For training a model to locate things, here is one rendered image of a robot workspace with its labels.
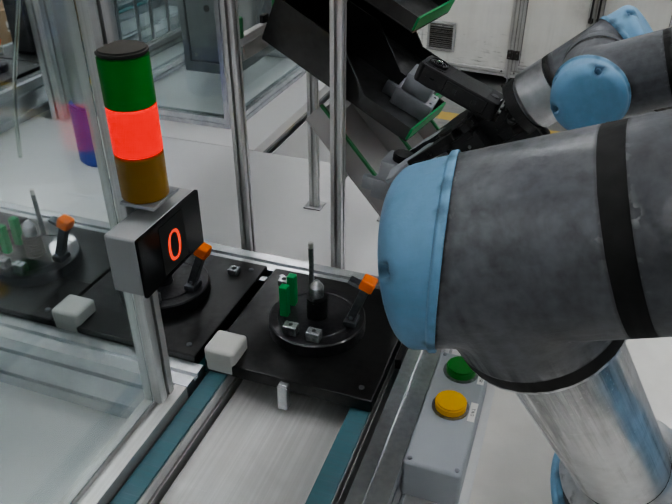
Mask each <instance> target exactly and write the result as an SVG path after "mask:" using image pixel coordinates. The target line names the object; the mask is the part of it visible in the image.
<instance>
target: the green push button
mask: <svg viewBox="0 0 672 504"><path fill-rule="evenodd" d="M446 371H447V373H448V375H449V376H450V377H452V378H454V379H456V380H460V381H467V380H471V379H472V378H474V377H475V375H476V373H475V372H474V371H473V370H472V369H471V368H470V367H469V365H468V364H467V363H466V361H465V360H464V359H463V357H462V356H457V357H453V358H451V359H450V360H449V361H448V362H447V368H446Z"/></svg>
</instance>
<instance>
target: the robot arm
mask: <svg viewBox="0 0 672 504"><path fill-rule="evenodd" d="M414 79H415V80H416V81H418V82H419V83H421V84H422V85H424V86H425V87H427V88H429V89H431V90H434V91H435V92H437V93H439V94H441V95H442V96H444V97H446V98H448V99H450V100H451V101H453V102H455V103H457V104H458V105H460V106H462V107H464V108H465V109H467V110H465V111H463V112H462V113H460V114H459V115H457V116H456V117H455V118H453V119H452V120H451V121H450V122H448V123H447V124H446V125H444V126H443V127H441V128H440V129H439V130H437V131H436V132H434V133H433V134H431V135H430V136H428V137H427V138H426V139H424V140H423V141H421V142H420V143H419V144H417V145H416V146H415V147H413V148H412V149H410V150H409V151H411V152H412V153H413V155H411V156H410V157H408V158H406V159H405V160H404V161H402V162H401V163H399V164H398V165H396V166H394V167H393V168H392V169H391V170H390V172H389V175H388V177H387V179H386V182H387V184H390V183H391V185H390V187H389V189H388V191H387V194H386V197H385V200H384V203H383V207H382V211H381V216H380V222H379V230H378V249H377V257H378V274H379V284H380V291H381V296H382V301H383V305H384V309H385V313H386V316H387V319H388V321H389V324H390V326H391V328H392V330H393V332H394V334H395V335H396V337H397V338H398V339H399V341H400V342H401V343H402V344H403V345H405V346H406V347H408V348H410V349H414V350H427V352H428V353H436V352H437V349H456V350H457V351H458V352H459V353H460V355H461V356H462V357H463V359H464V360H465V361H466V363H467V364H468V365H469V367H470V368H471V369H472V370H473V371H474V372H475V373H476V374H477V375H478V376H479V377H480V378H482V379H483V380H485V381H486V382H488V383H489V384H491V385H493V386H495V387H497V388H500V389H502V390H506V391H509V392H513V393H515V394H516V395H517V397H518V398H519V400H520V401H521V403H522V404H523V406H524V407H525V409H526V410H527V412H528V413H529V415H530V416H531V417H532V419H533V420H534V422H535V423H536V425H537V426H538V428H539V429H540V431H541V432H542V434H543V435H544V437H545V438H546V440H547V441H548V443H549V444H550V446H551V447H552V449H553V450H554V451H555V453H554V456H553V459H552V465H551V475H550V484H551V497H552V504H672V429H671V428H669V427H668V426H667V425H666V424H664V423H663V422H661V421H659V420H657V419H656V418H655V415H654V413H653V410H652V408H651V405H650V403H649V400H648V398H647V395H646V393H645V390H644V388H643V385H642V383H641V380H640V378H639V375H638V373H637V370H636V368H635V365H634V363H633V360H632V358H631V355H630V353H629V350H628V348H627V345H626V341H627V339H644V338H660V337H672V109H668V110H663V111H657V112H651V113H646V114H642V115H637V116H633V117H629V118H626V119H622V118H623V117H624V116H628V115H632V114H637V113H642V112H647V111H652V110H657V109H661V108H666V107H671V106H672V27H670V28H666V29H661V30H658V31H654V32H653V30H652V28H651V27H650V25H649V23H648V22H647V20H646V19H645V17H644V16H643V15H642V13H641V12H640V11H639V10H638V9H637V8H636V7H634V6H631V5H625V6H623V7H621V8H619V9H618V10H616V11H614V12H612V13H611V14H609V15H607V16H603V17H601V18H600V19H599V21H598V22H596V23H595V24H593V25H592V26H590V27H589V28H587V29H585V30H584V31H582V32H581V33H579V34H578V35H576V36H575V37H573V38H572V39H570V40H569V41H567V42H565V43H564V44H562V45H561V46H559V47H558V48H556V49H555V50H553V51H552V52H550V53H549V54H547V55H546V56H544V57H543V58H541V59H539V60H538V61H536V62H535V63H533V64H532V65H530V66H529V67H527V68H526V69H524V70H523V71H521V72H519V73H518V74H516V75H515V78H513V79H511V80H510V81H508V82H507V83H505V84H504V85H503V87H502V93H503V94H501V93H500V92H498V91H496V90H494V89H492V88H491V87H489V86H487V85H485V84H483V83H482V82H480V81H478V80H476V79H474V78H473V77H471V76H469V75H467V74H465V73H464V72H462V71H460V70H458V69H456V68H455V67H453V66H451V65H449V63H447V62H446V61H444V60H442V59H440V58H438V57H435V56H433V55H431V56H428V57H427V58H426V59H424V60H423V61H422V62H420V64H419V66H418V68H417V70H416V73H415V75H414ZM504 100H505V102H504ZM503 102H504V107H502V108H500V107H501V105H502V103H503ZM499 108H500V110H501V113H499V112H498V110H499ZM557 121H558V123H559V124H560V125H561V126H563V127H564V128H565V129H567V131H562V132H557V133H552V134H550V131H549V130H548V128H547V127H548V126H550V125H552V124H554V123H555V122H557Z"/></svg>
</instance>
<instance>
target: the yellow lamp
mask: <svg viewBox="0 0 672 504"><path fill-rule="evenodd" d="M114 160H115V165H116V170H117V175H118V181H119V186H120V191H121V197H122V199H123V200H125V201H126V202H129V203H132V204H149V203H154V202H157V201H159V200H161V199H163V198H165V197H166V196H167V195H168V194H169V191H170V189H169V183H168V176H167V169H166V162H165V155H164V149H162V151H161V152H160V153H159V154H157V155H155V156H153V157H150V158H146V159H140V160H126V159H121V158H118V157H117V156H115V155H114Z"/></svg>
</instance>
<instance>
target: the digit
mask: <svg viewBox="0 0 672 504"><path fill-rule="evenodd" d="M158 230H159V236H160V242H161V248H162V254H163V261H164V267H165V273H166V276H167V275H168V274H169V273H170V272H171V271H172V270H173V269H174V268H175V267H176V266H177V265H178V264H179V263H180V262H181V261H182V260H183V259H184V258H185V257H186V256H187V255H188V248H187V240H186V233H185V226H184V218H183V211H182V209H181V210H180V211H178V212H177V213H176V214H175V215H174V216H173V217H172V218H171V219H169V220H168V221H167V222H166V223H165V224H164V225H163V226H162V227H160V228H159V229H158Z"/></svg>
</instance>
